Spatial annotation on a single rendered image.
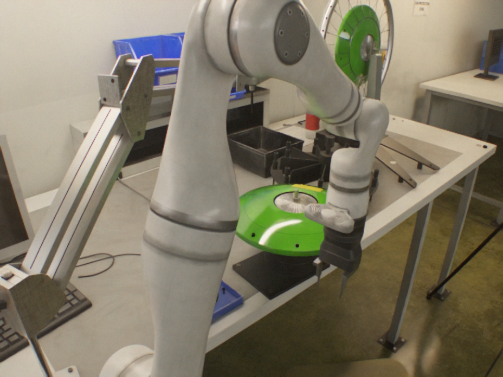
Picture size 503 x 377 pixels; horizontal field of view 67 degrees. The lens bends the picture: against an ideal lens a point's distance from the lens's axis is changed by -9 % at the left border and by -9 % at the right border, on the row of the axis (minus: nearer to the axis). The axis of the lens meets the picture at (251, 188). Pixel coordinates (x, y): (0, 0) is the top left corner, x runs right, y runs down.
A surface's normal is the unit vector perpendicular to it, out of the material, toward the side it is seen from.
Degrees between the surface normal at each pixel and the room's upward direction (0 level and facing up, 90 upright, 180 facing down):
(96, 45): 90
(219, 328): 0
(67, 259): 40
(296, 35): 89
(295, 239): 24
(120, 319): 0
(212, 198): 59
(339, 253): 87
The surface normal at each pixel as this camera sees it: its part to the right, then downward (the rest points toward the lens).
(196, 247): 0.28, 0.19
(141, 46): 0.67, 0.33
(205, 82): 0.77, 0.07
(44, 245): -0.29, -0.42
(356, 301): 0.00, -0.89
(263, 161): -0.74, 0.36
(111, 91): -0.44, 0.41
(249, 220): -0.34, -0.73
